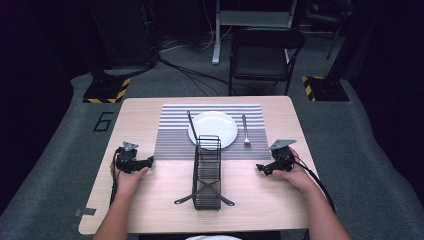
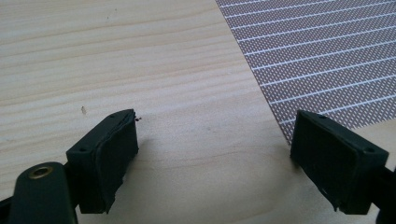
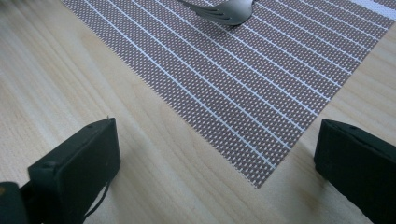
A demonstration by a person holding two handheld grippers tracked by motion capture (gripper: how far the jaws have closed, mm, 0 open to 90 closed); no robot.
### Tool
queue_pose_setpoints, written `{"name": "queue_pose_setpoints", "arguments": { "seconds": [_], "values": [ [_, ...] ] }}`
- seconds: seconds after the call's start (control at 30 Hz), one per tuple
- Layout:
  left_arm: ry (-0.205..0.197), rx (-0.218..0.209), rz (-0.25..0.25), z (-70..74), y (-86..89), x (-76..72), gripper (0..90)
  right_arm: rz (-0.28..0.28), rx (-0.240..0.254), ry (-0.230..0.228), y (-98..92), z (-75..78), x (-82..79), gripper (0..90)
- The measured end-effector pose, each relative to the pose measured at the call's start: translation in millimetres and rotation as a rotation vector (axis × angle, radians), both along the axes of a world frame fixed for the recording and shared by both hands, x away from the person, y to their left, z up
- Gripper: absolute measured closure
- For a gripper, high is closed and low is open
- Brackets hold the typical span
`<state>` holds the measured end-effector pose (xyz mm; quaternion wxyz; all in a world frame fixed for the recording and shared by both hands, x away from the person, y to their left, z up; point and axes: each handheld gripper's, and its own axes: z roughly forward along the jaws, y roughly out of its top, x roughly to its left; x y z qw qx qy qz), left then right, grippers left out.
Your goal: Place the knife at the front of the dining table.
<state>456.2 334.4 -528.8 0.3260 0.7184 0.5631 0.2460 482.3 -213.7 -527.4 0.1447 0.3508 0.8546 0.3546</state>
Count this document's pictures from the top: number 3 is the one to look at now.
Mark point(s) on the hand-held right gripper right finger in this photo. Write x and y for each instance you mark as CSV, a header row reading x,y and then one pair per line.
x,y
358,165

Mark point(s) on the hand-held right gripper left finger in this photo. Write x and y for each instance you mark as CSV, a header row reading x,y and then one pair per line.
x,y
77,168

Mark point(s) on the brown woven striped placemat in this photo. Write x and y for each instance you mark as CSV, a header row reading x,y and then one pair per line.
x,y
236,81

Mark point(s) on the silver metal fork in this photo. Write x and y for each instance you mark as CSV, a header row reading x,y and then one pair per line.
x,y
229,11

